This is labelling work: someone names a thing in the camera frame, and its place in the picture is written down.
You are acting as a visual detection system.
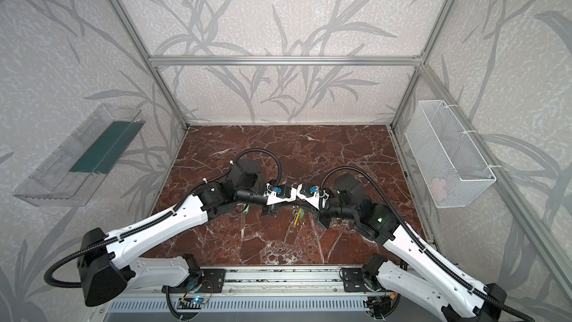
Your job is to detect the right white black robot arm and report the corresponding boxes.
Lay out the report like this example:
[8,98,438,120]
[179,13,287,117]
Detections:
[299,166,533,321]

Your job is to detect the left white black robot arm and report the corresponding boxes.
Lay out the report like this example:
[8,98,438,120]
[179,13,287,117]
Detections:
[43,148,297,306]

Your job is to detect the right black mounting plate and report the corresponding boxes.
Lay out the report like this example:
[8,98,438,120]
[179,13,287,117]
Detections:
[339,268,383,293]

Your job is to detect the black mounting plate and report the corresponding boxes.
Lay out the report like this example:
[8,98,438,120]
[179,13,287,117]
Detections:
[169,268,226,294]
[339,268,383,293]

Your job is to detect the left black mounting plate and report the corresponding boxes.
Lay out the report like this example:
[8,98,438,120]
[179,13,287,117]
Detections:
[169,268,226,294]

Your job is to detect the pink object in basket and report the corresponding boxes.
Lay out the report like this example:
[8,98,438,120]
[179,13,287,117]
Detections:
[429,178,448,203]

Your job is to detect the green led circuit board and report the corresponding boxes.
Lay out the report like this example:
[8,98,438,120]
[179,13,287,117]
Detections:
[177,296,210,310]

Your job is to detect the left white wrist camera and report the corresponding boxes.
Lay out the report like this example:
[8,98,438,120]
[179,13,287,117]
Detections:
[265,184,297,206]

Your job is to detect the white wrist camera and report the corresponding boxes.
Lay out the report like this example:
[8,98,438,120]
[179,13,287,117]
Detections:
[296,183,329,211]
[265,184,297,206]

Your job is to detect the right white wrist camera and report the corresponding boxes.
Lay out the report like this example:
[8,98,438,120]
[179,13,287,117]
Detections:
[296,183,329,211]

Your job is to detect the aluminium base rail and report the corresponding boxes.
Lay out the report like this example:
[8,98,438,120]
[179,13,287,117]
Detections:
[93,264,470,298]

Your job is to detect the white wire mesh basket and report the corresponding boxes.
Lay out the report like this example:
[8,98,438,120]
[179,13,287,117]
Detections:
[405,100,496,209]

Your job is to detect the aluminium frame crossbar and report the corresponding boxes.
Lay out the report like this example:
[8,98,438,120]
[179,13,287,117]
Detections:
[148,55,422,66]

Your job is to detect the slotted grey cable duct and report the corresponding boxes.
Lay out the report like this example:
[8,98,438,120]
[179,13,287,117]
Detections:
[108,296,366,313]

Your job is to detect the clear plastic wall tray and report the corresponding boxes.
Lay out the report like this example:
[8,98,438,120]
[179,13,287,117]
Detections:
[13,104,145,207]

